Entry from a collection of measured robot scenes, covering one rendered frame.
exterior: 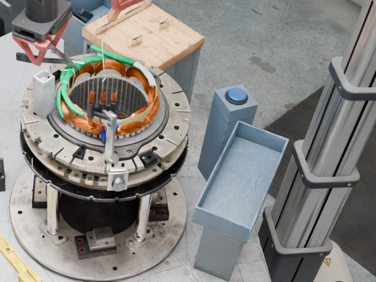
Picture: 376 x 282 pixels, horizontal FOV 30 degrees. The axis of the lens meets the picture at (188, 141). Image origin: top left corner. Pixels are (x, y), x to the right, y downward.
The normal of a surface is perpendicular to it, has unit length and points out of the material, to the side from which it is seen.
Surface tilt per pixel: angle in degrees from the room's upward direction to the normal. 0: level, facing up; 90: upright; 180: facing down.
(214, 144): 90
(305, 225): 90
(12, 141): 0
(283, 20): 0
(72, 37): 90
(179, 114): 0
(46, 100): 90
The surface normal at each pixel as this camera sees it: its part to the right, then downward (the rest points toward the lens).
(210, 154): -0.88, 0.24
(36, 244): 0.14, -0.68
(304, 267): 0.17, 0.73
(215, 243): -0.36, 0.64
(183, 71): 0.76, 0.54
